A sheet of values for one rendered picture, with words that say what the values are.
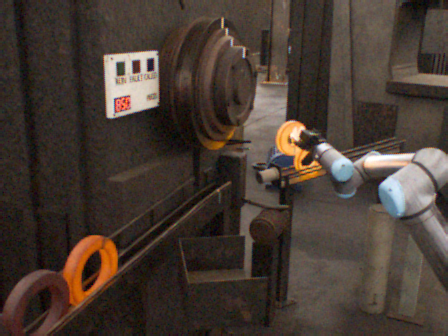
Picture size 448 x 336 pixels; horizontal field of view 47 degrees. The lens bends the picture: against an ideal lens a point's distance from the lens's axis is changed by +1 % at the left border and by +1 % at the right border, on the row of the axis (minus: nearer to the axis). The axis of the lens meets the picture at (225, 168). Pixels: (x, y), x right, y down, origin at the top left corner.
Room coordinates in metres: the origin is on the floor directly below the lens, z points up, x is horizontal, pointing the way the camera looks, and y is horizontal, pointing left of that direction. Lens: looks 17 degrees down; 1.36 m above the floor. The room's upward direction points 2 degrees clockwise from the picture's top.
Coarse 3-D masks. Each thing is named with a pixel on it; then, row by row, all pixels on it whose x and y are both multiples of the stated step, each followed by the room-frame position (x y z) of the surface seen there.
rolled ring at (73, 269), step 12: (84, 240) 1.20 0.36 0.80; (96, 240) 1.21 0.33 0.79; (108, 240) 1.25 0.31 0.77; (72, 252) 1.16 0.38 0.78; (84, 252) 1.16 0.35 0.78; (108, 252) 1.25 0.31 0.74; (72, 264) 1.14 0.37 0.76; (84, 264) 1.16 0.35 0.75; (108, 264) 1.26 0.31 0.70; (72, 276) 1.12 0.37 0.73; (108, 276) 1.25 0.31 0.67; (72, 288) 1.12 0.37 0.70; (72, 300) 1.13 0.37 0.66
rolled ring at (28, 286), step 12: (36, 276) 1.03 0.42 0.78; (48, 276) 1.06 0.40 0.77; (60, 276) 1.09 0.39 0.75; (24, 288) 1.00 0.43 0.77; (36, 288) 1.02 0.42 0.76; (60, 288) 1.09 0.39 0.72; (12, 300) 0.98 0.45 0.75; (24, 300) 0.99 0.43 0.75; (60, 300) 1.09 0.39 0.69; (12, 312) 0.96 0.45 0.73; (60, 312) 1.08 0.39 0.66; (12, 324) 0.95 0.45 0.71; (48, 324) 1.07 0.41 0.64
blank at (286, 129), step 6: (282, 126) 2.23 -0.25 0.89; (288, 126) 2.22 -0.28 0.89; (294, 126) 2.24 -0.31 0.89; (300, 126) 2.26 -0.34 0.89; (282, 132) 2.21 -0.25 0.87; (288, 132) 2.22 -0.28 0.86; (276, 138) 2.22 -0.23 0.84; (282, 138) 2.21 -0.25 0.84; (276, 144) 2.23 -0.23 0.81; (282, 144) 2.21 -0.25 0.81; (288, 144) 2.22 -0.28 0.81; (282, 150) 2.21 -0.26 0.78; (288, 150) 2.23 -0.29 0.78; (294, 150) 2.24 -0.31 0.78; (300, 150) 2.26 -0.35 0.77
